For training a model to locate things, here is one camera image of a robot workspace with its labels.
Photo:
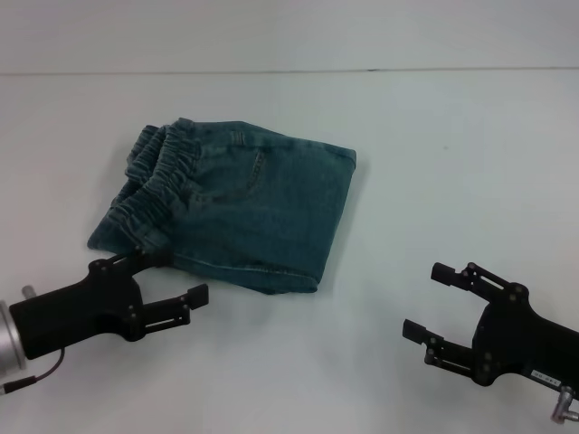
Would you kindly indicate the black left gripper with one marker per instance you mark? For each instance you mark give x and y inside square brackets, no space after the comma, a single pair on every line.
[81,312]

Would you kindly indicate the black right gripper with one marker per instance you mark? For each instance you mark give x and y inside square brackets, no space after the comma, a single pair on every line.
[520,339]

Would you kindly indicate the blue denim shorts with embroidery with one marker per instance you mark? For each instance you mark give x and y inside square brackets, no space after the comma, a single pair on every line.
[235,208]

